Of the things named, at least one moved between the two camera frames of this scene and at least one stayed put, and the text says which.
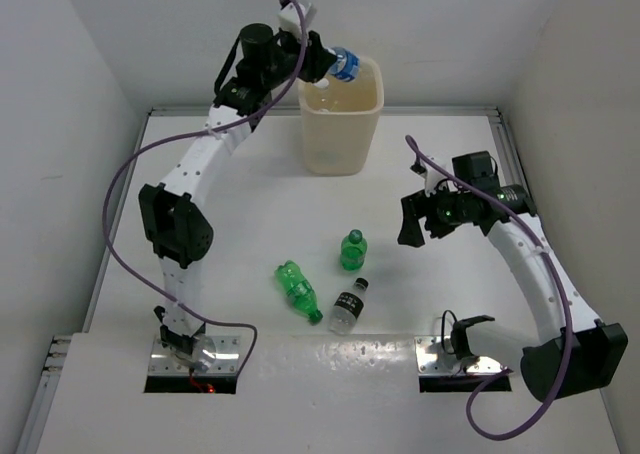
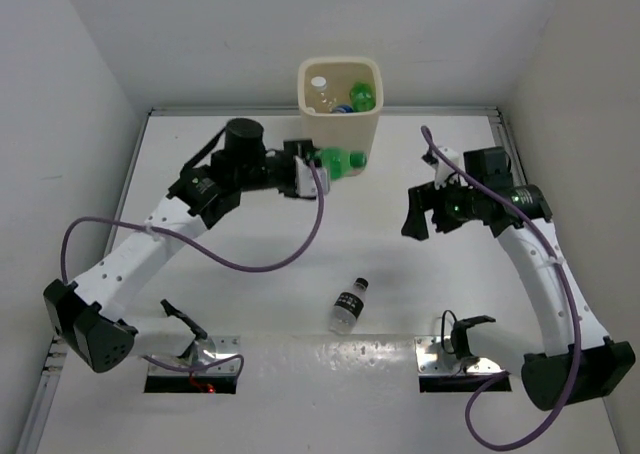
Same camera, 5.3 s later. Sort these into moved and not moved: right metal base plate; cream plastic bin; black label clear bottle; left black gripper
Moved: left black gripper
Not moved: black label clear bottle; cream plastic bin; right metal base plate
